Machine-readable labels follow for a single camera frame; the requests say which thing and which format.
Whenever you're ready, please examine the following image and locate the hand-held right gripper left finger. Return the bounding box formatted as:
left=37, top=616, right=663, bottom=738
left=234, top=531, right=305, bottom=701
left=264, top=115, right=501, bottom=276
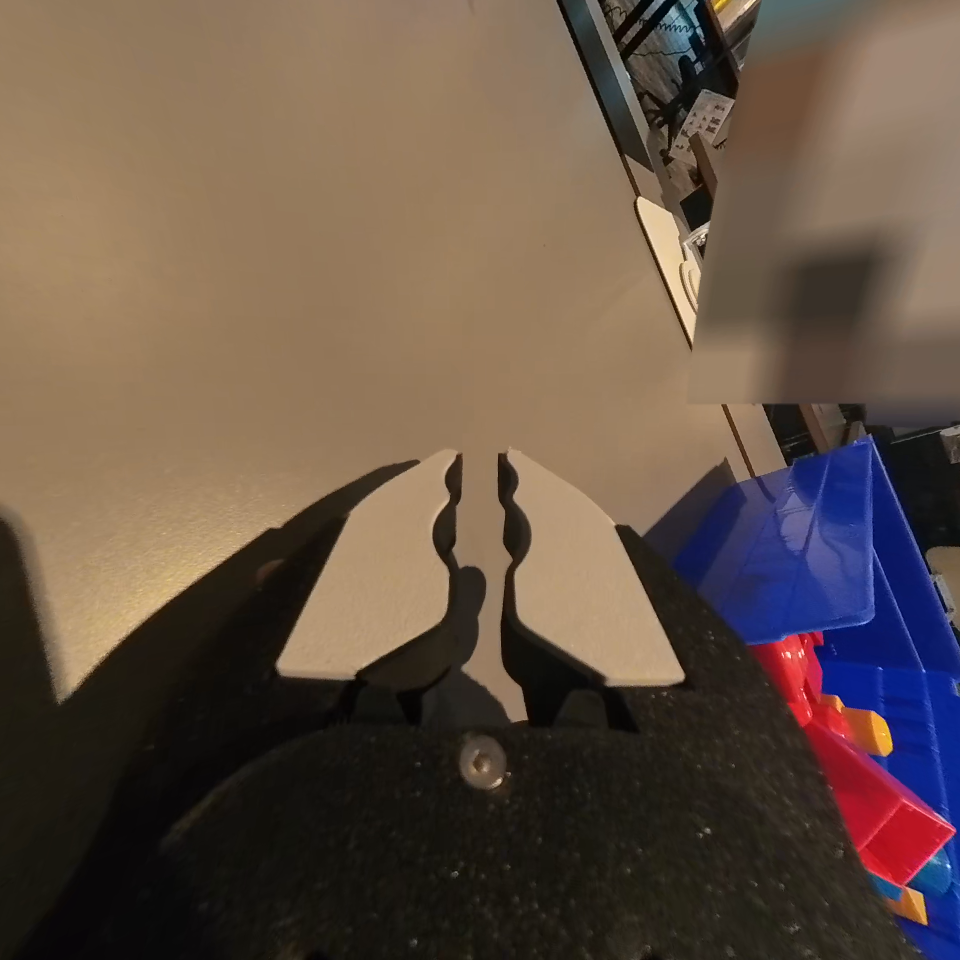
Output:
left=276, top=448, right=463, bottom=724

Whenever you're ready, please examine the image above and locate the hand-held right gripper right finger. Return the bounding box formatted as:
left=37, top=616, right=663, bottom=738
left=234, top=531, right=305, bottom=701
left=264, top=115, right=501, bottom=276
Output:
left=497, top=447, right=686, bottom=726

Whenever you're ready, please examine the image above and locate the blue plastic bin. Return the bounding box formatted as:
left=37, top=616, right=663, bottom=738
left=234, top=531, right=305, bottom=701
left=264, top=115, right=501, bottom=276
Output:
left=645, top=435, right=960, bottom=960

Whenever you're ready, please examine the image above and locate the small red mega block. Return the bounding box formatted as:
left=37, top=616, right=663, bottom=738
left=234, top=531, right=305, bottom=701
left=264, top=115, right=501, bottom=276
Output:
left=752, top=632, right=826, bottom=729

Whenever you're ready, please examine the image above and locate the large red mega block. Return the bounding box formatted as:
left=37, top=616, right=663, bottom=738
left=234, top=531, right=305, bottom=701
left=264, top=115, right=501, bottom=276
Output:
left=804, top=716, right=956, bottom=888

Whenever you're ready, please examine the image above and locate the orange mega block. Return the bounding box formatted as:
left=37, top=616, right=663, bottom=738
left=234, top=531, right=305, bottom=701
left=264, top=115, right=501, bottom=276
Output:
left=870, top=873, right=931, bottom=927

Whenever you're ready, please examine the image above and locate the teal mega block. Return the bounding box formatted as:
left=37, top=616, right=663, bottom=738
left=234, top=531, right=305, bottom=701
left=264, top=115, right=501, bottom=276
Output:
left=909, top=853, right=959, bottom=899

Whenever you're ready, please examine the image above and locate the orange toy peg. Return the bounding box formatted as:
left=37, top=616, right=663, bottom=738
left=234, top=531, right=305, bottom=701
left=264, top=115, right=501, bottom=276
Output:
left=819, top=693, right=894, bottom=759

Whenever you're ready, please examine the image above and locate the beige chair back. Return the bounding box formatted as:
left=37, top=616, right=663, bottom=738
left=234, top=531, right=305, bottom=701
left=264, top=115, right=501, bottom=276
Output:
left=924, top=547, right=960, bottom=627

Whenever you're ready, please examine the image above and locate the white mounting plate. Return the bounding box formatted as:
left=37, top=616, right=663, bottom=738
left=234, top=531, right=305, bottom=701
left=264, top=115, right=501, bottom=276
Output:
left=633, top=195, right=706, bottom=351

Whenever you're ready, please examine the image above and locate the printed white paper sheet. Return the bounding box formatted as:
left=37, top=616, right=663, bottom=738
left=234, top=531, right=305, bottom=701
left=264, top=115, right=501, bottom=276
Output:
left=671, top=88, right=735, bottom=162

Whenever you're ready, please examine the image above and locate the black metal frame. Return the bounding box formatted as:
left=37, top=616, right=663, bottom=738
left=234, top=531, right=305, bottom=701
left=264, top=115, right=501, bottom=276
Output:
left=558, top=0, right=655, bottom=172

